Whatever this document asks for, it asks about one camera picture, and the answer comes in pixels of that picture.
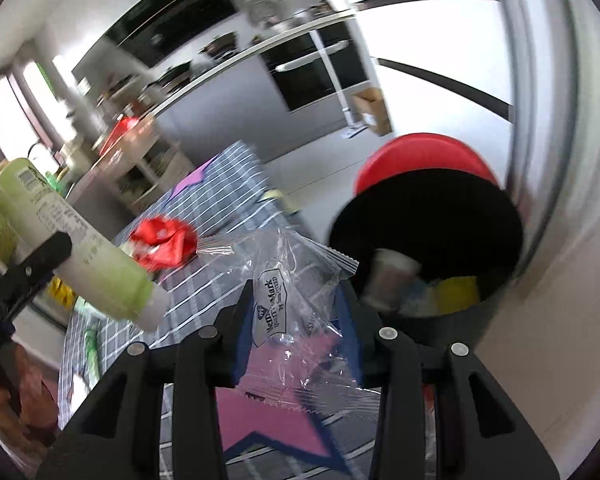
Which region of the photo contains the clear zip plastic bag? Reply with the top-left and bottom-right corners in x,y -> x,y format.
197,228 -> 380,418

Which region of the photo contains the red snack wrapper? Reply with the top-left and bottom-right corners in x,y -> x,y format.
129,216 -> 198,272

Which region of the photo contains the white refrigerator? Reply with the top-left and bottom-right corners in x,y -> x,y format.
344,0 -> 578,266

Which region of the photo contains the black range hood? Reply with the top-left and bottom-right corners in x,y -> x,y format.
106,0 -> 237,67

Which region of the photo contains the grey checked tablecloth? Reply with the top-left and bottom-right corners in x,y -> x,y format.
58,141 -> 375,479

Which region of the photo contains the brown cardboard box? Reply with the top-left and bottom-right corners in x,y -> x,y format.
351,87 -> 392,136

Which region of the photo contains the black built-in oven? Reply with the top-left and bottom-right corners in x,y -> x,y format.
260,22 -> 370,112

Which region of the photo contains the red plastic bag on rack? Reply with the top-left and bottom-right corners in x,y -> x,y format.
99,116 -> 140,156

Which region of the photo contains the white stick vacuum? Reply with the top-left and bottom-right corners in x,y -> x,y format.
309,29 -> 365,139

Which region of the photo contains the yellow foam fruit net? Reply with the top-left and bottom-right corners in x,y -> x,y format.
434,276 -> 480,315

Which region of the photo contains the red trash bin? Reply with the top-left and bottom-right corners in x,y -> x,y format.
328,133 -> 524,347

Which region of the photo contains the beige plastic storage rack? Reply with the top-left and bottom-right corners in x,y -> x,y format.
67,114 -> 195,216

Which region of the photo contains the white paper cup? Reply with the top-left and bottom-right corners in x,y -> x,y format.
362,248 -> 420,313

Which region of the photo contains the green plastic bottle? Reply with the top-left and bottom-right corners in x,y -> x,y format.
0,158 -> 170,332

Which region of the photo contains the grey kitchen counter cabinet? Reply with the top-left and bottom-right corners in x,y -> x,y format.
144,8 -> 382,164

